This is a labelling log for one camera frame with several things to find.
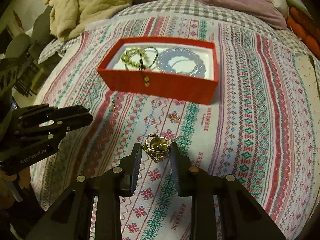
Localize small gold flower earring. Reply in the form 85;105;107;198
168;113;181;124

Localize thin silver bangle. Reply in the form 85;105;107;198
169;57;199;75

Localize green bead bracelet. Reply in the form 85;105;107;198
120;47;151;87

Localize dark chair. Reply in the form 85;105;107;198
1;6;61;97

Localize patterned embroidered cloth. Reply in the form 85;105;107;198
31;64;319;239

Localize person's left hand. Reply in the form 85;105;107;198
1;167;30;209

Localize thin dark bead bracelet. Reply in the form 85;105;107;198
125;45;160;71

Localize beige quilted blanket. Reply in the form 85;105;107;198
45;0;132;42

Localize grey checkered bed sheet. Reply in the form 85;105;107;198
37;0;320;100

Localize orange plush toy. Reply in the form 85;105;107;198
286;7;319;59

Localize blue bead bracelet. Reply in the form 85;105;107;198
157;47;207;79

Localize red jewelry box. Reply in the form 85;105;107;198
97;37;219;105

